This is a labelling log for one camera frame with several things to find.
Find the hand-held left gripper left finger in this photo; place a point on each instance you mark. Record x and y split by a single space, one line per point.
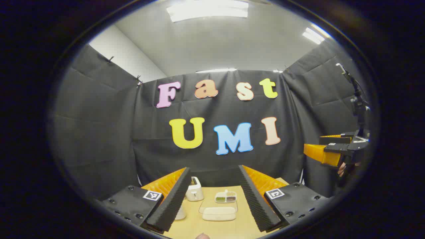
172 202

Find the white rice cooker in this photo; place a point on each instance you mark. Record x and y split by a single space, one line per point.
181 213

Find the black backdrop cloth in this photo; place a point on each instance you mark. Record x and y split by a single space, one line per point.
116 132

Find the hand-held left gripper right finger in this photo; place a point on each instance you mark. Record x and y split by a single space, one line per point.
255 202

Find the white toaster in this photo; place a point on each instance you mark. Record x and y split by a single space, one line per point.
194 193

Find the white divided grain dish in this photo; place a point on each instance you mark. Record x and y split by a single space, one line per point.
225 197

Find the white sheet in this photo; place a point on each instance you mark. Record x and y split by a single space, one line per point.
302 176

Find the black binder clip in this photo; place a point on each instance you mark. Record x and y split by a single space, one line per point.
138 80
109 59

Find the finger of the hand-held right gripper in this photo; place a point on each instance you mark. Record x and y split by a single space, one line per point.
335 140
335 148

